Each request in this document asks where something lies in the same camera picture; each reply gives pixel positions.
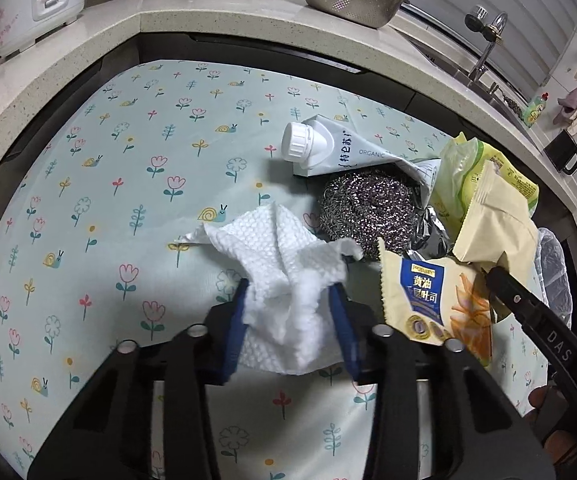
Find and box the floral tablecloth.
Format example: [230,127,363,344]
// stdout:
[0,59,549,480]

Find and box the green yellow snack bag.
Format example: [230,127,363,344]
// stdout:
[431,131,540,226]

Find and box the purple hanging cloth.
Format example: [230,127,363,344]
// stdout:
[553,85,577,123]

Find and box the dark sink scrubber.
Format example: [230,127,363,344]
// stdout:
[501,92,529,113]

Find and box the chrome faucet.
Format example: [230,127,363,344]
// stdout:
[464,5,509,83]

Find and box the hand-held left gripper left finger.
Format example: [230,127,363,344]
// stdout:
[27,277,252,480]

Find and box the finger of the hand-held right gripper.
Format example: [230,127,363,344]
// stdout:
[483,266,577,387]

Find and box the white paper towel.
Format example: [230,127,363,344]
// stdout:
[181,201,364,377]

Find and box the black mug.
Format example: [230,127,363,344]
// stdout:
[543,132,577,176]

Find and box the white milk carton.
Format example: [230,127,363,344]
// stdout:
[281,114,454,261]

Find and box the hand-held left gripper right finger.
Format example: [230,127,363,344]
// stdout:
[327,282,556,480]

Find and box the person's right hand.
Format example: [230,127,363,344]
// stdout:
[527,387,551,413]

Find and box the orange print snack packet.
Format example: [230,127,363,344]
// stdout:
[377,237,494,361]

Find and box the green dish soap bottle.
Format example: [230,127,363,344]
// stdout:
[523,92,549,127]

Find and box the steel sink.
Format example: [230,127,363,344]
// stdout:
[408,35,534,131]

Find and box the steel wool scrubber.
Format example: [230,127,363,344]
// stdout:
[317,170,419,261]

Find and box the beige snack bag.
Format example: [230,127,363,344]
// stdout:
[452,160,541,321]

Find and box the trash bin with clear liner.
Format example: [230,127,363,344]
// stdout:
[535,227,574,321]

